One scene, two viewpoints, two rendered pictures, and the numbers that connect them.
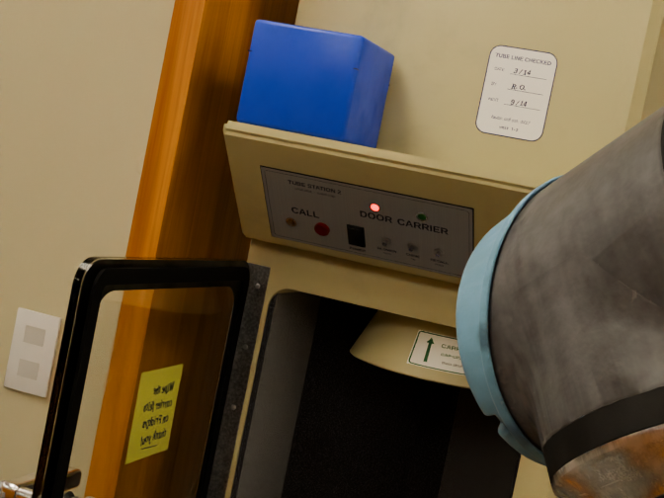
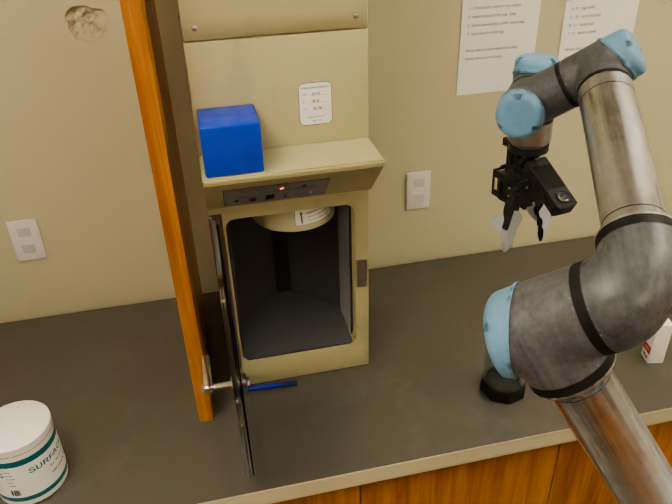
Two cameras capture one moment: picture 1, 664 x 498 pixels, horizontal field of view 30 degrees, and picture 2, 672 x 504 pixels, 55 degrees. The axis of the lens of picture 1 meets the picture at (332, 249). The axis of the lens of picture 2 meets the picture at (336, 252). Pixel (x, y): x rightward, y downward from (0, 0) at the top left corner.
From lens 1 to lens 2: 0.65 m
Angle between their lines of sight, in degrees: 40
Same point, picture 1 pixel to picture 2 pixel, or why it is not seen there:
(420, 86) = (268, 112)
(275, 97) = (223, 162)
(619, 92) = (361, 90)
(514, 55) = (310, 86)
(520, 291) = (524, 355)
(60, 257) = (17, 189)
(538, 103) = (326, 105)
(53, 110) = not seen: outside the picture
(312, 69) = (238, 144)
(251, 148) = (219, 187)
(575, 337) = (552, 369)
